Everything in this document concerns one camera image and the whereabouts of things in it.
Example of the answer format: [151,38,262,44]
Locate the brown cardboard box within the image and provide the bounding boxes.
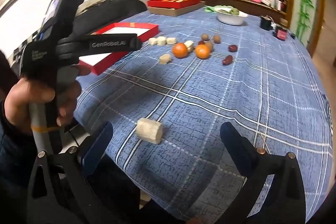
[149,1,206,17]

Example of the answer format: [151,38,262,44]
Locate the black leather sofa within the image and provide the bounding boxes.
[76,0,148,38]

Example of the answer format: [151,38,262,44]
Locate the white bowl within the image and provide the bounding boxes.
[216,7,248,25]

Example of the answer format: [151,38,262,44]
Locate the red tray with white inside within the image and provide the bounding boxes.
[77,22,160,75]

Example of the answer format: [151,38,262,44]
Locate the person's left hand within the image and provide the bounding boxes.
[5,64,92,135]

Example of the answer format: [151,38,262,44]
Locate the black jar with red label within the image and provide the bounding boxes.
[273,25,289,41]

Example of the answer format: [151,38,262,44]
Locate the green leafy vegetables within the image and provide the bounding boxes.
[219,7,240,16]

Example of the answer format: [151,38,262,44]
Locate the orange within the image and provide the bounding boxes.
[172,43,189,59]
[195,45,211,60]

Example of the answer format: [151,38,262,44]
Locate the person's left forearm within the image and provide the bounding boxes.
[0,98,40,188]

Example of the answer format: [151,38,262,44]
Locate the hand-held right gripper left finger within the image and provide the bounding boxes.
[26,121,114,224]

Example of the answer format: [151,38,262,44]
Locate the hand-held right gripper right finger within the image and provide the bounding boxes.
[220,122,306,224]

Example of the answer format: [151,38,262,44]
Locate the red box with snacks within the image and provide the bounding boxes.
[147,0,202,10]

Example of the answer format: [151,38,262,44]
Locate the black cup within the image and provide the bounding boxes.
[259,15,274,31]

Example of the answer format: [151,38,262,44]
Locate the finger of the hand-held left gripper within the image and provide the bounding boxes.
[79,33,143,56]

